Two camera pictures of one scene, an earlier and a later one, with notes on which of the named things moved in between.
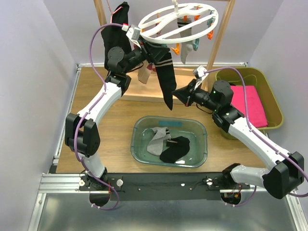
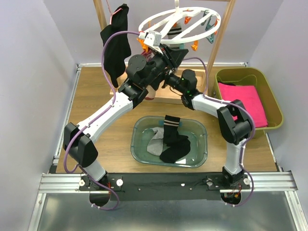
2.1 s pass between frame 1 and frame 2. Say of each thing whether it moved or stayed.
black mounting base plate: stayed
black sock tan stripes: moved
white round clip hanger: moved
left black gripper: moved
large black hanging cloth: stayed
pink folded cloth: stayed
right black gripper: moved
